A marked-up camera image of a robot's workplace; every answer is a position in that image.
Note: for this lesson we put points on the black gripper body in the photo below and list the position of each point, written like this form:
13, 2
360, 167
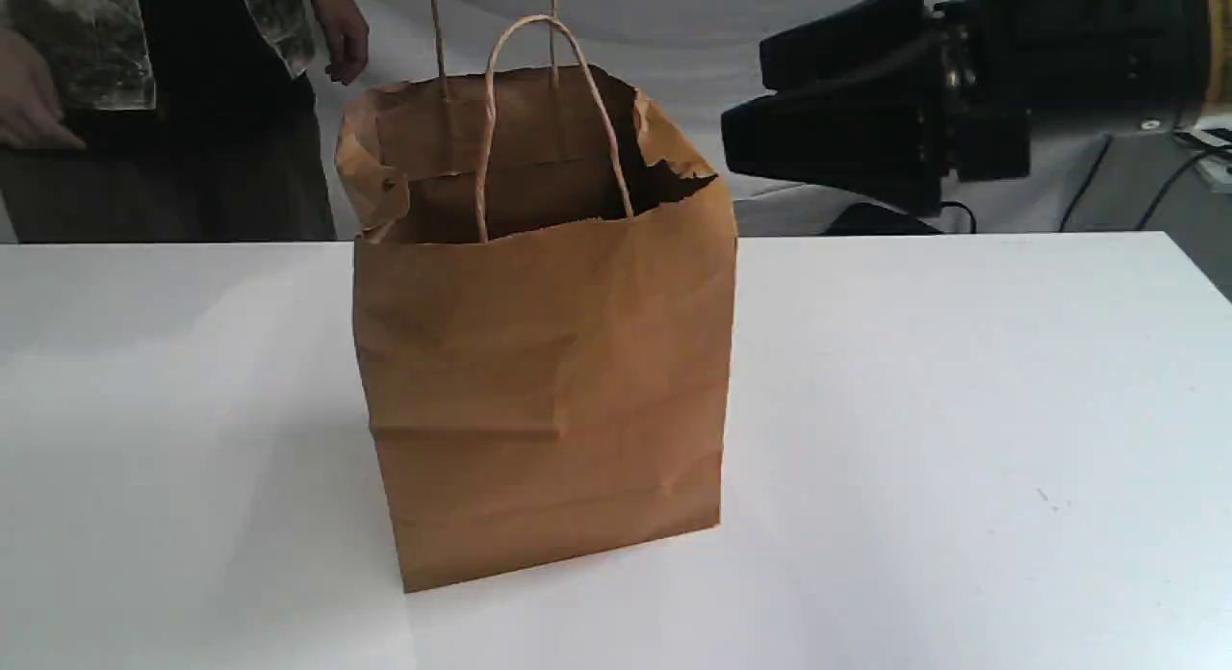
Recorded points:
886, 99

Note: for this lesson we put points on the brown paper bag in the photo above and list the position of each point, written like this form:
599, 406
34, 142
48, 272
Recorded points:
543, 296

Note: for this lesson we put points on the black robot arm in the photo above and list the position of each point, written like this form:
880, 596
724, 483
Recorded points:
1116, 67

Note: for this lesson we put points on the person's left hand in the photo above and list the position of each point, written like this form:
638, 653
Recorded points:
346, 33

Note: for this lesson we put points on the person's right hand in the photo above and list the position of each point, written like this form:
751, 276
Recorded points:
32, 116

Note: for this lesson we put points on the white backdrop cloth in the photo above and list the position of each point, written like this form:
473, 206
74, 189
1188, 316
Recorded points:
698, 58

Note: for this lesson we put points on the person's camouflage clothed torso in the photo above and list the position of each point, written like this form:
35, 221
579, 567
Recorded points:
199, 119

